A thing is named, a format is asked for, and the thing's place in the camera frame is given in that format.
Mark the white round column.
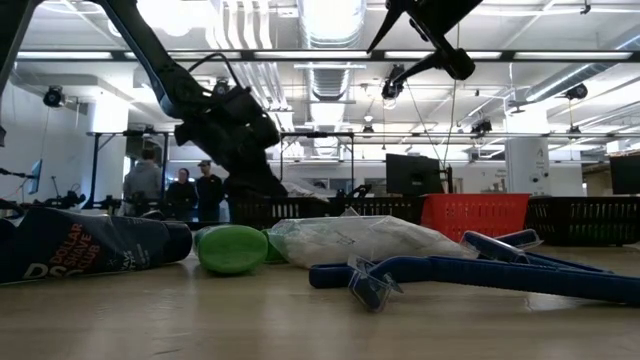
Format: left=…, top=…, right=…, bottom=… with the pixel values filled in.
left=504, top=137, right=551, bottom=197

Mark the silver ventilation duct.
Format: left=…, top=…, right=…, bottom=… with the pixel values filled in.
left=298, top=0, right=367, bottom=49

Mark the green plastic travel bottle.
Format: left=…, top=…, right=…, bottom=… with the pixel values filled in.
left=260, top=228, right=287, bottom=264
left=196, top=224, right=269, bottom=276

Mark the black plastic basket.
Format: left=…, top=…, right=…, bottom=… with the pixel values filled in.
left=526, top=195, right=640, bottom=247
left=232, top=196, right=332, bottom=226
left=329, top=196, right=426, bottom=226

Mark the small monitor on arm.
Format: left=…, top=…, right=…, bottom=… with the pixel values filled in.
left=28, top=158, right=44, bottom=196

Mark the dark Dollar Shave Club tube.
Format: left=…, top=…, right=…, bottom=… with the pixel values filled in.
left=0, top=206, right=194, bottom=286

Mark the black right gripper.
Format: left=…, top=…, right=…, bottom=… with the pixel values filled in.
left=367, top=0, right=484, bottom=85

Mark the person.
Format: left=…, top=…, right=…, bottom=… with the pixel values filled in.
left=122, top=147, right=164, bottom=217
left=166, top=168, right=199, bottom=222
left=196, top=159, right=227, bottom=222

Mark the red plastic basket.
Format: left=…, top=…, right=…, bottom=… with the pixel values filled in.
left=419, top=193, right=532, bottom=245

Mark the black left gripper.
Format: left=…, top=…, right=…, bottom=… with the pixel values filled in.
left=173, top=85, right=290, bottom=198

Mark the black computer monitor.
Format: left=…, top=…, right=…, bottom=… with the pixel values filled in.
left=608, top=154, right=640, bottom=196
left=385, top=153, right=444, bottom=197

